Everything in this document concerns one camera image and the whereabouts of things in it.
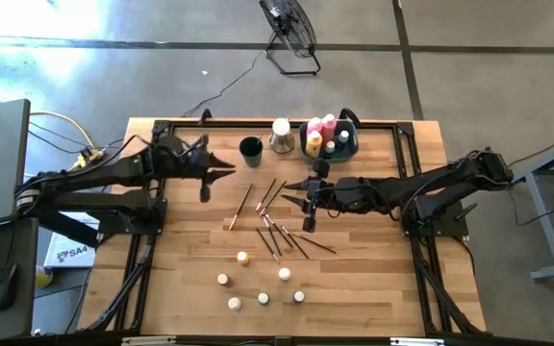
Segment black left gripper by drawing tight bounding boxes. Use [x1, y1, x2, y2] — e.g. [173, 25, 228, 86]
[179, 135, 237, 204]

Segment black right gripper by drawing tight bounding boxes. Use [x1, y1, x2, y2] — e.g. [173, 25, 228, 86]
[280, 158, 380, 234]

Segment large yellow paint bottle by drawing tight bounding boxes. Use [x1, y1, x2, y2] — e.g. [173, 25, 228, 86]
[304, 130, 324, 159]

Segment teal ribbed plastic cup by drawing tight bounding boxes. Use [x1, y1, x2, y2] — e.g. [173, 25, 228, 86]
[238, 136, 264, 169]

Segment black paintbrush white bristles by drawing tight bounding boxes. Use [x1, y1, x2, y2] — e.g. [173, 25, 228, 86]
[255, 178, 278, 213]

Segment black paintbrush dark bristles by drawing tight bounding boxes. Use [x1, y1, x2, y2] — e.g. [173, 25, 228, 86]
[262, 214, 284, 258]
[264, 213, 295, 250]

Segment long black paintbrush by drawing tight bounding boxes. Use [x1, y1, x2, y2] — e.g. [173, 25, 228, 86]
[290, 233, 339, 255]
[227, 182, 255, 232]

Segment teal plastic storage bin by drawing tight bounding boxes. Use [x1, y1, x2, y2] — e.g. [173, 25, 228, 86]
[298, 118, 360, 165]

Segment loose paintbrushes on table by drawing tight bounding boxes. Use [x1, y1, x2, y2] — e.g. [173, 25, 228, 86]
[255, 227, 282, 264]

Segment yellow power plug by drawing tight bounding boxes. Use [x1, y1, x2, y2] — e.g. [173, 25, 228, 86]
[67, 147, 105, 172]

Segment black floor fan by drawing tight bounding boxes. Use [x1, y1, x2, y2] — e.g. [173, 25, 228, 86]
[259, 0, 322, 77]

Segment white printed box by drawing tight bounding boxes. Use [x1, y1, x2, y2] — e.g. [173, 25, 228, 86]
[43, 210, 100, 269]

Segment yellow round object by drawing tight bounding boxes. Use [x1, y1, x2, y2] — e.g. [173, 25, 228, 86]
[35, 264, 55, 289]

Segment dark desk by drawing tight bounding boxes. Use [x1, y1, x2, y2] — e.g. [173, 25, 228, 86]
[0, 215, 40, 342]

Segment black computer mouse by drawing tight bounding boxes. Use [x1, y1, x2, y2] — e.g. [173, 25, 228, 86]
[0, 262, 19, 312]

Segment grey metal stand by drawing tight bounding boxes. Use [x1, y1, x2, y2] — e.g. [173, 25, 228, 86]
[510, 136, 554, 283]

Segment black fan cable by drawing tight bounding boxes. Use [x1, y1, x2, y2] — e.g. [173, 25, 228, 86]
[182, 47, 268, 118]

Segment yellow cable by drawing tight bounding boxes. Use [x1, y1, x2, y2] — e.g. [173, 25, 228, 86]
[24, 110, 98, 179]

